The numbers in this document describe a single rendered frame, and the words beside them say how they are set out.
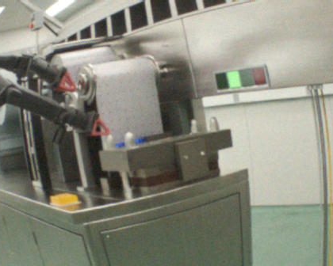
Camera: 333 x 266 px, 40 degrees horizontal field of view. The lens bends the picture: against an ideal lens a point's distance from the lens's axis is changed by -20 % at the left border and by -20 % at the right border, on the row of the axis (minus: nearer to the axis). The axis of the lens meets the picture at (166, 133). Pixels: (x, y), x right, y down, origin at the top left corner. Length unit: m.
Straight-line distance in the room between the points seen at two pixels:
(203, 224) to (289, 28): 0.68
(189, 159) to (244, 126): 3.38
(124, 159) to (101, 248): 0.30
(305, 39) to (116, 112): 0.72
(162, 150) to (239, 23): 0.47
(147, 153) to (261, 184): 3.44
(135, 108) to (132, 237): 0.50
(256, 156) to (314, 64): 3.57
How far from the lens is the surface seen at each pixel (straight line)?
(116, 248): 1.48
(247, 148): 5.03
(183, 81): 1.89
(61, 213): 1.46
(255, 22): 1.60
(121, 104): 1.78
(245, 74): 1.65
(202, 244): 1.66
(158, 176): 1.62
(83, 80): 1.76
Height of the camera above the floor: 1.14
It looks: 3 degrees down
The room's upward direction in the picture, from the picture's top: 9 degrees counter-clockwise
